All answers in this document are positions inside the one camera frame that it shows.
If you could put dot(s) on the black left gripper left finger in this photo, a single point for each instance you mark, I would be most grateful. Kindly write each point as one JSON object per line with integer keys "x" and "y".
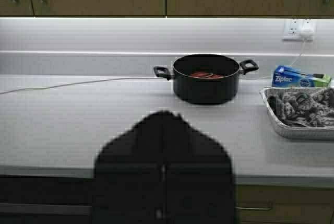
{"x": 128, "y": 176}

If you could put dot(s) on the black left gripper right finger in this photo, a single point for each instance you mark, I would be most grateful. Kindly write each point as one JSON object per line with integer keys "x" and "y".
{"x": 199, "y": 185}

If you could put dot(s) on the aluminium foil tray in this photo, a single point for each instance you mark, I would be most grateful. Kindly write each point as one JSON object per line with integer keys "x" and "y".
{"x": 302, "y": 133}

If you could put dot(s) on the grey patterned cloth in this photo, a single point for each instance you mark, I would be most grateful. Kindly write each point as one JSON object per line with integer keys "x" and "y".
{"x": 302, "y": 109}

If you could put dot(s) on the black cooking pot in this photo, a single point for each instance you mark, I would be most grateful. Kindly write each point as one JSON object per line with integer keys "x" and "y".
{"x": 206, "y": 91}

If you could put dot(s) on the red lid in pot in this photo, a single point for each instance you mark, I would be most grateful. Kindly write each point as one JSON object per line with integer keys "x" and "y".
{"x": 198, "y": 75}

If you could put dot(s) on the lower wooden drawer right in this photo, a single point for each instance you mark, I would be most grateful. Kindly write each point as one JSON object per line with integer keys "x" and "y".
{"x": 290, "y": 204}

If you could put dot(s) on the black dishwasher front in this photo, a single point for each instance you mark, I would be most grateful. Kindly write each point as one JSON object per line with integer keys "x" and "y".
{"x": 37, "y": 190}

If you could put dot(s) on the blue Ziploc bag box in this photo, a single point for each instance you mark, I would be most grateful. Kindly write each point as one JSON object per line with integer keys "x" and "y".
{"x": 285, "y": 76}

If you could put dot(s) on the white plug adapter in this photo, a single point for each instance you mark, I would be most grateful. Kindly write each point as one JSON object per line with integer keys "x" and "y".
{"x": 307, "y": 30}

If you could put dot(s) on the metal drawer handle right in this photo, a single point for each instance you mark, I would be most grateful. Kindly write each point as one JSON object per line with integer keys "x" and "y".
{"x": 254, "y": 206}

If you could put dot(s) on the white wall outlet plate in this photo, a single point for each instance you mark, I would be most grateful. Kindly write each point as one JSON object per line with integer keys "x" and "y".
{"x": 292, "y": 27}

